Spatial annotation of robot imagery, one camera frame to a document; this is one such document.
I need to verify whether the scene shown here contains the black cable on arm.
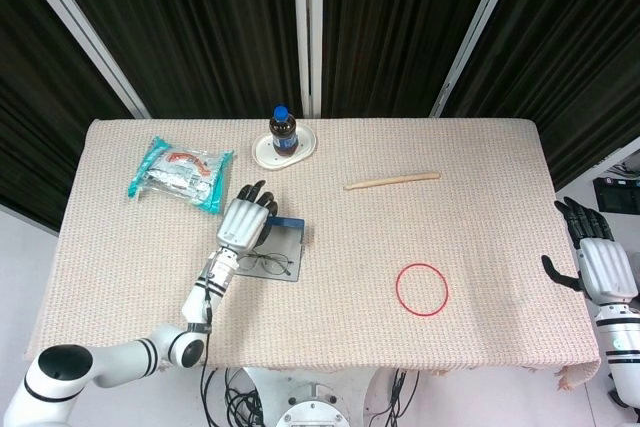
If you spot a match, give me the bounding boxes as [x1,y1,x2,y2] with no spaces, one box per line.
[198,274,217,427]

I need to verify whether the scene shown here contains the white grey robot base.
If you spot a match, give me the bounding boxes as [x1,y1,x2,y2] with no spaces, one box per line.
[244,366,401,427]

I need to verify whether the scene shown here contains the red ring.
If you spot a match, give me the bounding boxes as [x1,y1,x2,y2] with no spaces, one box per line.
[395,262,450,318]

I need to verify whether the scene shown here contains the white oval tray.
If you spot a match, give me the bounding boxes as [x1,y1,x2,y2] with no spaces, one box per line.
[251,126,320,170]

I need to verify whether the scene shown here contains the wooden stick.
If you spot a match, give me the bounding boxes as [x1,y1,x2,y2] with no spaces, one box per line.
[343,170,442,192]

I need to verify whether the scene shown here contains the blue glasses case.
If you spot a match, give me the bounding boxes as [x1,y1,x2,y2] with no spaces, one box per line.
[233,215,307,282]

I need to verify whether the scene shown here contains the white frame post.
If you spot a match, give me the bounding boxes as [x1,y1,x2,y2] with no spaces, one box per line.
[9,0,151,119]
[429,0,526,119]
[292,0,325,118]

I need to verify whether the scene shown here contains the cola bottle with blue cap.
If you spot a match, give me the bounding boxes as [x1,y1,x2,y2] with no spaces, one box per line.
[268,105,300,157]

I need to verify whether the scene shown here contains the black curtain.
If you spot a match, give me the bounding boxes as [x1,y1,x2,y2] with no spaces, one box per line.
[0,0,640,233]

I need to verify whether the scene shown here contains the black cable bundle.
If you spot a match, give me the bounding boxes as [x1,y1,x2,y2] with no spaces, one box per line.
[372,367,421,427]
[214,367,266,427]

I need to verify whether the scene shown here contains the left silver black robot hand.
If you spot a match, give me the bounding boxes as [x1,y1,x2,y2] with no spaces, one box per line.
[215,179,280,253]

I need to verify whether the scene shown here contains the black device with lights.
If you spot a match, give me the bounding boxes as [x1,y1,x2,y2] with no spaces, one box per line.
[593,175,640,214]

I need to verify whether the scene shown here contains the beige woven tablecloth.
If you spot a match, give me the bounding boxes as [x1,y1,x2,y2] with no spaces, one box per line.
[25,117,602,393]

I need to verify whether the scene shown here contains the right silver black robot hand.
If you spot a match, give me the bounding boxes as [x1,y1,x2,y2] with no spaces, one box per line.
[541,196,640,306]

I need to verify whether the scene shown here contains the teal snack bag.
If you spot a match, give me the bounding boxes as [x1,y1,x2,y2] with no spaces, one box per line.
[127,135,236,216]

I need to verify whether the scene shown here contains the black-rimmed eyeglasses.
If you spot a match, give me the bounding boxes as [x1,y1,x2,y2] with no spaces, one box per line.
[238,252,295,276]

